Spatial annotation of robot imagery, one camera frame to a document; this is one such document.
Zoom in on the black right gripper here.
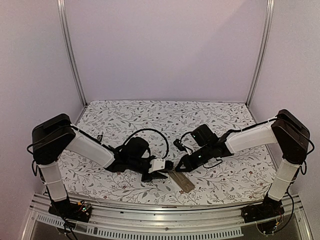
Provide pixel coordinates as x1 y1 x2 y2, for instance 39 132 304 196
175 144 213 173

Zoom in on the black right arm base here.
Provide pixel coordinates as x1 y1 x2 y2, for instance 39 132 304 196
240 196 285 235

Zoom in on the floral patterned table mat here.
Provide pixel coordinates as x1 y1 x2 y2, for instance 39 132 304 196
58 100 276 206

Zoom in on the right aluminium corner post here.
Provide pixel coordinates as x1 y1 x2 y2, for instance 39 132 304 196
245 0 275 108

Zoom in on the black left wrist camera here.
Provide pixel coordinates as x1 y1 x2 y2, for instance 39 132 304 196
148 158 174 173

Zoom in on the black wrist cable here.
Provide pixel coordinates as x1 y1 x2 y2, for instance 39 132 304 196
180 131 198 151
123 128 170 160

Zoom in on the aluminium corner post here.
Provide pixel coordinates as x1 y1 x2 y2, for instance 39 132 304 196
245 0 275 108
56 0 88 108

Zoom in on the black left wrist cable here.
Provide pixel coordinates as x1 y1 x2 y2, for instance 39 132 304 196
123 128 170 160

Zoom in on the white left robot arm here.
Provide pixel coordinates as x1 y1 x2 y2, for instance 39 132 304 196
27 113 173 217

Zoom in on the white slim remote control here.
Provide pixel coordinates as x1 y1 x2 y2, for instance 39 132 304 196
97 134 103 142

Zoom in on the aluminium front rail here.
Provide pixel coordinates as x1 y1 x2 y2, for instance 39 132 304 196
21 193 315 240

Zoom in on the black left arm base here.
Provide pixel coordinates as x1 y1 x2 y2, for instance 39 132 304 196
48 198 92 223

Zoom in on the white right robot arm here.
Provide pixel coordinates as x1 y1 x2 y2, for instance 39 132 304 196
175 109 315 218

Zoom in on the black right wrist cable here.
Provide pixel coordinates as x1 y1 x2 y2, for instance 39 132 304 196
180 131 198 151

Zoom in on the left aluminium corner post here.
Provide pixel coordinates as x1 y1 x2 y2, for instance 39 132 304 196
56 0 88 108

